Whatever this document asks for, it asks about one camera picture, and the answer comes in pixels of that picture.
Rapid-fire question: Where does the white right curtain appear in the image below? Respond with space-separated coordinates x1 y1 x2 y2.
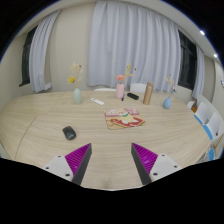
192 46 205 98

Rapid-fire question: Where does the right dark window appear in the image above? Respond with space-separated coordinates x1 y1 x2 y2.
178 32 197 90

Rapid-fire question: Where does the blue vase with flowers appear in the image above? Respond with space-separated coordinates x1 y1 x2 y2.
163 75 176 109

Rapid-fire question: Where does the white chair far right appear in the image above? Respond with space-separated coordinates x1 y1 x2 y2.
187 101 195 109

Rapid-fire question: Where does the white remote control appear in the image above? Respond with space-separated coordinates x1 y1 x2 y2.
91 98 104 106

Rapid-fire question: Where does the white blue chair middle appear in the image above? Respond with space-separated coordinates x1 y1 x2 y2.
194 102 209 125

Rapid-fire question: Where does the black case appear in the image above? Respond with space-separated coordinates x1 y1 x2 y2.
127 92 139 100

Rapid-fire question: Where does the large white centre curtain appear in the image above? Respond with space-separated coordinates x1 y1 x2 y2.
87 1 181 91

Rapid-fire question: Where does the copper thermos bottle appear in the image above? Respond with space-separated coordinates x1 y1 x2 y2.
143 82 154 105

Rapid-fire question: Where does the pink vase with flowers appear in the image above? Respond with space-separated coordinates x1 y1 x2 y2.
116 64 136 99

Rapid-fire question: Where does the white blue chair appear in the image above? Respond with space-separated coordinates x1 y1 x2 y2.
203 112 221 140
194 102 209 125

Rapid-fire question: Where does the left dark window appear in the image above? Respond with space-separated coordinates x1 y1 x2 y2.
19 26 37 87

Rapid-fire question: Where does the white left curtain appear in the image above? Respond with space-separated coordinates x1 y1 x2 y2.
29 10 60 93

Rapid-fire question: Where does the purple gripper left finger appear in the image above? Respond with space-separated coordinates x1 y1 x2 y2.
43 144 92 185

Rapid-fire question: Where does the dark window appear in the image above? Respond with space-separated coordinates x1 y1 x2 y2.
19 26 37 87
178 32 197 90

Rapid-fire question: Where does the green vase with flowers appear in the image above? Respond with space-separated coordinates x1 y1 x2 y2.
67 63 83 104

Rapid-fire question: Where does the white chair behind table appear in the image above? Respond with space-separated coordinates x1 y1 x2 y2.
130 83 146 93

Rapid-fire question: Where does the white chair far side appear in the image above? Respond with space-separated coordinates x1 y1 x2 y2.
94 88 116 92

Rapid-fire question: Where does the white blue chair near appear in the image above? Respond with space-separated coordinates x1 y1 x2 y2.
203 112 221 140

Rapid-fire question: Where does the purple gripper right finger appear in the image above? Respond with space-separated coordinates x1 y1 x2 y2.
131 143 181 185

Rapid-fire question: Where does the black computer mouse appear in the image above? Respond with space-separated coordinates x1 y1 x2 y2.
62 126 76 140

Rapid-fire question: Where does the colourful printed mouse pad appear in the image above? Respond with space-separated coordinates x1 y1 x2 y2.
104 108 145 130

